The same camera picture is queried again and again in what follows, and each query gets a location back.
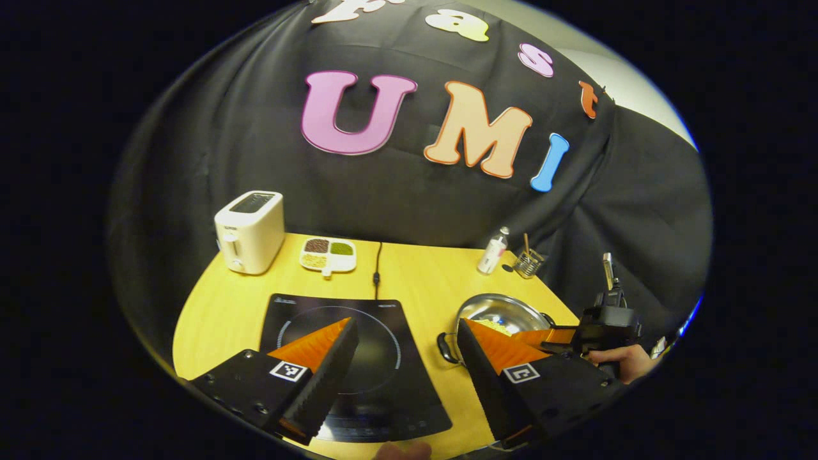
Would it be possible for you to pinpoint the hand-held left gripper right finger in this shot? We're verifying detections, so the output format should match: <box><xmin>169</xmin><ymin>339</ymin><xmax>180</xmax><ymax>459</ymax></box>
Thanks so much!
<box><xmin>456</xmin><ymin>318</ymin><xmax>630</xmax><ymax>451</ymax></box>

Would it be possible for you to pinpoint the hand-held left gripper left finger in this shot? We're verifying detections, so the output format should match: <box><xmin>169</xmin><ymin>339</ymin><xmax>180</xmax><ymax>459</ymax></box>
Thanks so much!
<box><xmin>185</xmin><ymin>316</ymin><xmax>360</xmax><ymax>447</ymax></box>

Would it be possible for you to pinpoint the black induction cooktop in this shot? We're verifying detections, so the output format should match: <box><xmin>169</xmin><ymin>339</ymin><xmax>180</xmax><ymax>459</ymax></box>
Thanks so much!
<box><xmin>259</xmin><ymin>294</ymin><xmax>453</xmax><ymax>443</ymax></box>

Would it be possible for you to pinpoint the stainless steel pot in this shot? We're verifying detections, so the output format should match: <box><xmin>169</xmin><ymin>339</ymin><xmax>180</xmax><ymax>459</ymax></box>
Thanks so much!
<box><xmin>436</xmin><ymin>293</ymin><xmax>557</xmax><ymax>368</ymax></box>

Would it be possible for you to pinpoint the small clear bottle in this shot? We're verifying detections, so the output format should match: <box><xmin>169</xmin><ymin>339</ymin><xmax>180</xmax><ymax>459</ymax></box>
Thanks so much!
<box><xmin>477</xmin><ymin>227</ymin><xmax>510</xmax><ymax>275</ymax></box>

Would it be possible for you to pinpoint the white divided bean dish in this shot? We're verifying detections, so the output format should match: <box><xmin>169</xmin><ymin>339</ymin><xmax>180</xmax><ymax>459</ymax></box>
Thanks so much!
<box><xmin>299</xmin><ymin>237</ymin><xmax>357</xmax><ymax>279</ymax></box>

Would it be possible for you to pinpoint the white toaster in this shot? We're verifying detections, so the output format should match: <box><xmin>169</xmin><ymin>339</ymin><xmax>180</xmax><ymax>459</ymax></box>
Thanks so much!
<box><xmin>214</xmin><ymin>190</ymin><xmax>285</xmax><ymax>275</ymax></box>

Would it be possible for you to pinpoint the black backdrop cloth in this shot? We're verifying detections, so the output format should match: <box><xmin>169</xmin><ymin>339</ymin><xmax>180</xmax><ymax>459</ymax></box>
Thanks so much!
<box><xmin>109</xmin><ymin>0</ymin><xmax>713</xmax><ymax>358</ymax></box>

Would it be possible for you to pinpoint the wire holder with stick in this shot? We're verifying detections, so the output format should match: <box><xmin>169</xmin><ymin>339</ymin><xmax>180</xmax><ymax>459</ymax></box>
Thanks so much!
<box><xmin>513</xmin><ymin>233</ymin><xmax>545</xmax><ymax>279</ymax></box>

